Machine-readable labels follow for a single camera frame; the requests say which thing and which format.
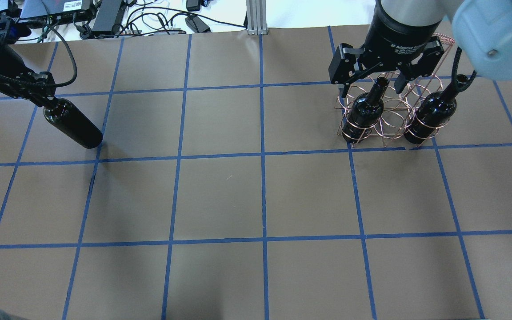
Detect wine bottle in basket rear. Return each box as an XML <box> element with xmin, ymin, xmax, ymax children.
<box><xmin>404</xmin><ymin>74</ymin><xmax>470</xmax><ymax>145</ymax></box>

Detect wine bottle in basket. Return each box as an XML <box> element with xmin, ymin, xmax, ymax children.
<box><xmin>341</xmin><ymin>77</ymin><xmax>389</xmax><ymax>144</ymax></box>
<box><xmin>404</xmin><ymin>74</ymin><xmax>470</xmax><ymax>145</ymax></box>

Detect copper wire wine basket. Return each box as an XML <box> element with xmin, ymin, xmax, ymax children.
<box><xmin>334</xmin><ymin>33</ymin><xmax>456</xmax><ymax>148</ymax></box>

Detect dark wine bottle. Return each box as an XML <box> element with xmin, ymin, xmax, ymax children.
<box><xmin>43</xmin><ymin>98</ymin><xmax>103</xmax><ymax>148</ymax></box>

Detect aluminium frame post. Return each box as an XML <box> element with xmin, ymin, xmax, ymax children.
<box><xmin>246</xmin><ymin>0</ymin><xmax>269</xmax><ymax>35</ymax></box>

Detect wine bottle in basket front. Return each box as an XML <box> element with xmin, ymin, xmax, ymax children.
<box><xmin>341</xmin><ymin>77</ymin><xmax>389</xmax><ymax>144</ymax></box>

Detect black power adapter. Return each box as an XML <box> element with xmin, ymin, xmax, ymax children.
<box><xmin>184</xmin><ymin>16</ymin><xmax>212</xmax><ymax>34</ymax></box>

